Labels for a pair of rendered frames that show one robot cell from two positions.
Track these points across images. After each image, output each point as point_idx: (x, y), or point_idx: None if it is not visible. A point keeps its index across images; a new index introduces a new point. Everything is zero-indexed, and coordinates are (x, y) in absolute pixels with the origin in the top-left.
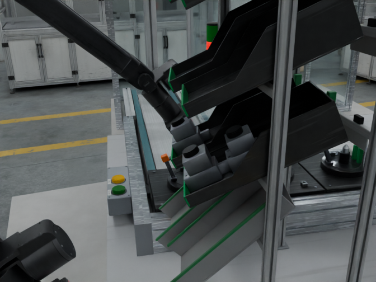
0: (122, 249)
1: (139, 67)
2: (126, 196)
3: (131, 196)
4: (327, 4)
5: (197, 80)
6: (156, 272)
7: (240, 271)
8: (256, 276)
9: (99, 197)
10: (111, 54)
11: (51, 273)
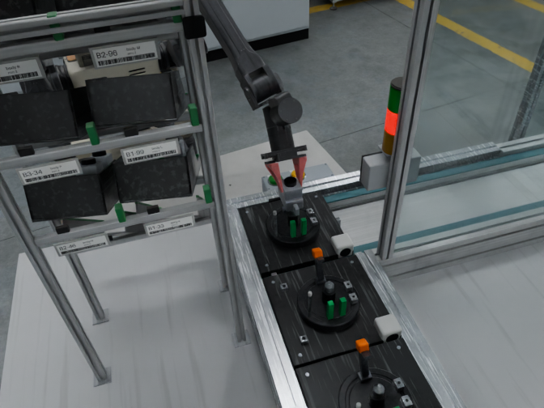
0: None
1: (243, 78)
2: (266, 187)
3: (266, 191)
4: None
5: None
6: (199, 243)
7: (197, 302)
8: (191, 315)
9: None
10: (228, 53)
11: (201, 184)
